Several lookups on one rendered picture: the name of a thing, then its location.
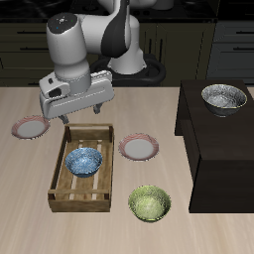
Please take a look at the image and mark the dark wooden cabinet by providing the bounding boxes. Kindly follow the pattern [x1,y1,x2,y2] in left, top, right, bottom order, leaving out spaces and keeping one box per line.
[174,78,254,214]

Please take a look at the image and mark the blue bowl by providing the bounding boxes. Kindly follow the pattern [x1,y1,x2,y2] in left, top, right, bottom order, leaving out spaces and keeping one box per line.
[63,147,104,179]

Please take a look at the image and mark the wooden slat tray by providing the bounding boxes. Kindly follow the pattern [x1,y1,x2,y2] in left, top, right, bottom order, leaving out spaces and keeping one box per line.
[47,123,115,213]

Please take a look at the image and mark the white plate with red rim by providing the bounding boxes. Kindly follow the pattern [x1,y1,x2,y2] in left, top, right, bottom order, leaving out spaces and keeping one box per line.
[118,133,160,163]
[11,115,52,140]

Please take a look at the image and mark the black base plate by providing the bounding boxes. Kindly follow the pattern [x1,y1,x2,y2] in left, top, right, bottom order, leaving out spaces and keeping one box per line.
[89,53,167,84]

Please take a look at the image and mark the grey bowl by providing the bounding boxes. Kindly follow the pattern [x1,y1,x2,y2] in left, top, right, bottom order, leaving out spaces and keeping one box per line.
[200,83,248,118]

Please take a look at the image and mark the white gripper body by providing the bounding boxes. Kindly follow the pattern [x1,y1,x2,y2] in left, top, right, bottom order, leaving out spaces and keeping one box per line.
[39,69,116,120]

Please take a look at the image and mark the green bowl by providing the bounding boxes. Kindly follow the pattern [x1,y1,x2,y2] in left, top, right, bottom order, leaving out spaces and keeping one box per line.
[127,185,173,223]

